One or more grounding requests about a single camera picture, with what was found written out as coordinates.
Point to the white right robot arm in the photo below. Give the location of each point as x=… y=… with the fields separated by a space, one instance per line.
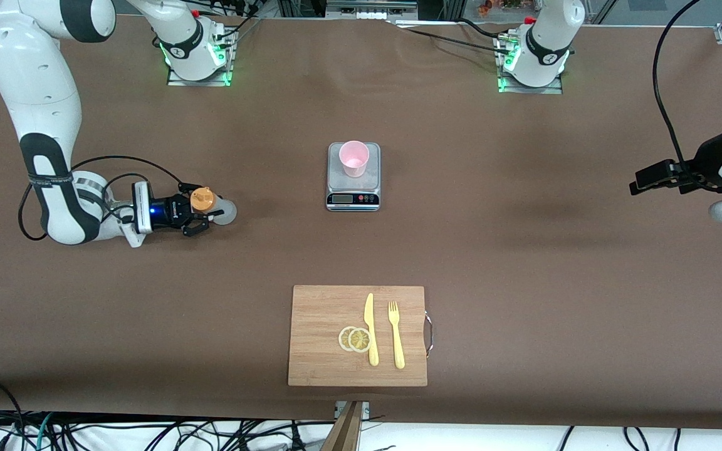
x=41 y=81

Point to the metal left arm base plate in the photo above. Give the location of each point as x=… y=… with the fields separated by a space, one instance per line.
x=549 y=90

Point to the yellow plastic fork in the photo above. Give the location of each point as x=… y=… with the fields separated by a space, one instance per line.
x=397 y=341

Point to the wooden cutting board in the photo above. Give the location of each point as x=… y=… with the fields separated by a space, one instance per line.
x=320 y=338

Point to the yellow plastic knife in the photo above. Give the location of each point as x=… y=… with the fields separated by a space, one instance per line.
x=370 y=326

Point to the lemon slice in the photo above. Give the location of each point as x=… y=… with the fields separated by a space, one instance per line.
x=343 y=339
x=360 y=340

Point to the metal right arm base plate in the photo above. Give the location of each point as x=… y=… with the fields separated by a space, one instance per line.
x=201 y=82

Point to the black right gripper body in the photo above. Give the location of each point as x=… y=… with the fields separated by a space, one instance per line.
x=172 y=212

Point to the silver digital kitchen scale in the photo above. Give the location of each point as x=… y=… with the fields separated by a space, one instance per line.
x=353 y=185

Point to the wooden post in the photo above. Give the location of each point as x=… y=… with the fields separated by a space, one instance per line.
x=343 y=432

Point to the brown table cover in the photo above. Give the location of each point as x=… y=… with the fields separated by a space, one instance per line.
x=148 y=313

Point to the small metal bracket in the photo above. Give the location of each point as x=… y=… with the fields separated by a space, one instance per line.
x=366 y=410

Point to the clear orange-capped sauce bottle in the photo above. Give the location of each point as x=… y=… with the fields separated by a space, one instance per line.
x=203 y=200

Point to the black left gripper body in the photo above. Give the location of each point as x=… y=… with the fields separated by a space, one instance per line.
x=707 y=160

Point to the pink plastic cup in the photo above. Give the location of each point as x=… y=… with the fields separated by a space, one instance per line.
x=353 y=160

